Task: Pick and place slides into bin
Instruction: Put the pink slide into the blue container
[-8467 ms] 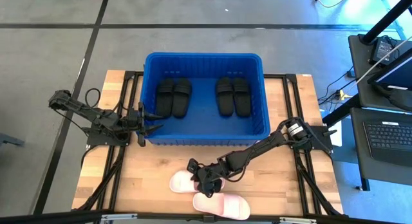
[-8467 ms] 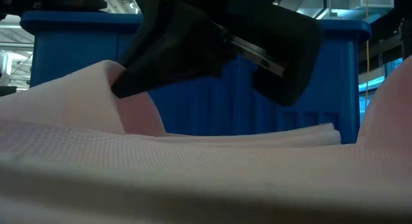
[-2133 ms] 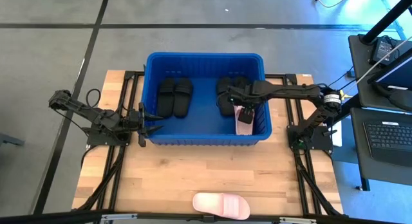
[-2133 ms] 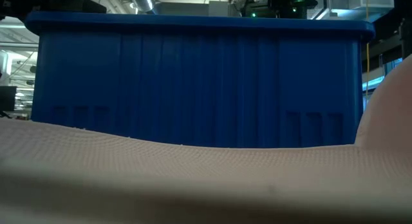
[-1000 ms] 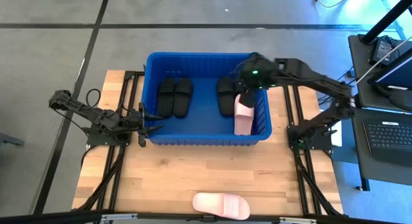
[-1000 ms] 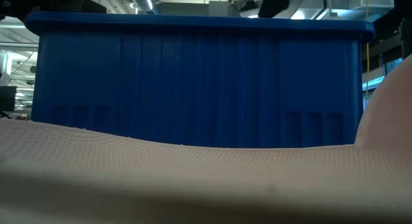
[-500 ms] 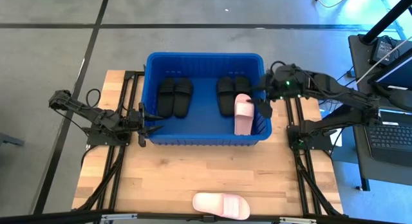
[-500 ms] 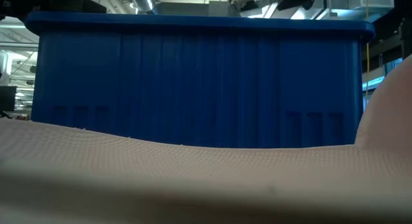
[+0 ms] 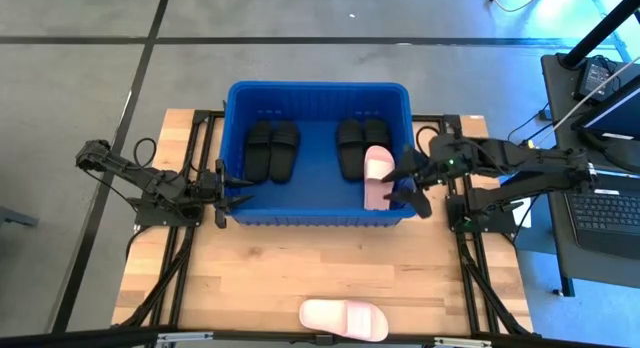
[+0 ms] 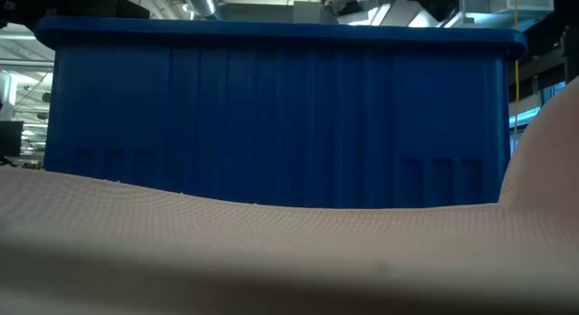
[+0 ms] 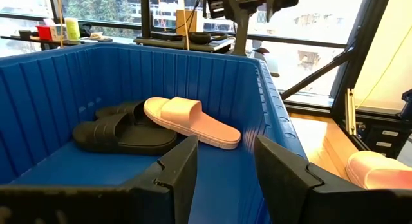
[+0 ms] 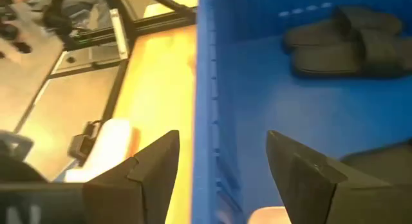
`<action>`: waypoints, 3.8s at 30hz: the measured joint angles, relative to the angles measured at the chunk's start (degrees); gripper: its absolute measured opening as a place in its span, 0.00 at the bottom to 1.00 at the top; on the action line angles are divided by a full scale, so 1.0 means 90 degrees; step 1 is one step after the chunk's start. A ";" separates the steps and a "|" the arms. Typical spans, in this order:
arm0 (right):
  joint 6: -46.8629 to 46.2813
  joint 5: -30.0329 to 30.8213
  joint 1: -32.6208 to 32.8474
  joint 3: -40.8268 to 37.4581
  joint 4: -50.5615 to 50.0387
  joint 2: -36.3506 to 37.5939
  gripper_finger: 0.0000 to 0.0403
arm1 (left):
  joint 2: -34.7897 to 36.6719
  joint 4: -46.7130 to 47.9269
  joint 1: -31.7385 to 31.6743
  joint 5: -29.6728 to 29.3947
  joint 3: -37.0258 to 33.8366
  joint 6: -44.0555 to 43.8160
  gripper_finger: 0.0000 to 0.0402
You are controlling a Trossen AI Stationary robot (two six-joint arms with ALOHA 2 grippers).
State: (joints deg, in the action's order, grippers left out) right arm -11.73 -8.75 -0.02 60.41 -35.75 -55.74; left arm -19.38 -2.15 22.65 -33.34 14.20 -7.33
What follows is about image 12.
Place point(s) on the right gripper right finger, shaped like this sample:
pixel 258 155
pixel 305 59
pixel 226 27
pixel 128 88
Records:
pixel 315 192

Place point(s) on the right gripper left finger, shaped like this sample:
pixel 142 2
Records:
pixel 151 179

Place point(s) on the white foam slide sandal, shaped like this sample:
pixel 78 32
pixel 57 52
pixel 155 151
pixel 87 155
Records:
pixel 109 146

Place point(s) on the black slide sandal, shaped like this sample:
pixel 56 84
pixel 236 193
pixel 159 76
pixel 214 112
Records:
pixel 347 31
pixel 347 60

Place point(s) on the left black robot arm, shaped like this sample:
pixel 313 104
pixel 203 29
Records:
pixel 58 22

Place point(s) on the large blue plastic bin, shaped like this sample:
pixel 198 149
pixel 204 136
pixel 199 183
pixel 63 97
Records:
pixel 289 105

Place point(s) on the grey metal mounting plate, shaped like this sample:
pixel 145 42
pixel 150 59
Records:
pixel 25 82

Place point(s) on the small black table camera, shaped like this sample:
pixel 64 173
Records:
pixel 80 143

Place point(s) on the black aluminium rig frame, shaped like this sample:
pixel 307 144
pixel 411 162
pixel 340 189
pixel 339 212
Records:
pixel 128 27

